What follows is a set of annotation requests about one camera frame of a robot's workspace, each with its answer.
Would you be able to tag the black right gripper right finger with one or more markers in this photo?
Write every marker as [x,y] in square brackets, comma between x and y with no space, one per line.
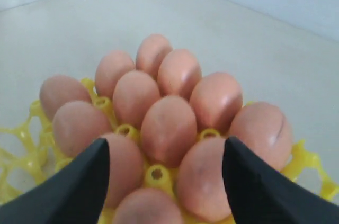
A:
[257,193]

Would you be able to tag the brown egg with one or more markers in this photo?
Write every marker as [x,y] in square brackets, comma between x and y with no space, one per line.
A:
[168,131]
[199,185]
[216,99]
[151,53]
[59,89]
[179,73]
[264,129]
[76,124]
[110,69]
[126,168]
[134,94]
[148,205]

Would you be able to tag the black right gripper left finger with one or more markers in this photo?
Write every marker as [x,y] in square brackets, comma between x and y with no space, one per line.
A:
[76,194]

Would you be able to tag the yellow plastic egg tray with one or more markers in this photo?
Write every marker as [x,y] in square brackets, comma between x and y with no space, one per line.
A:
[42,158]

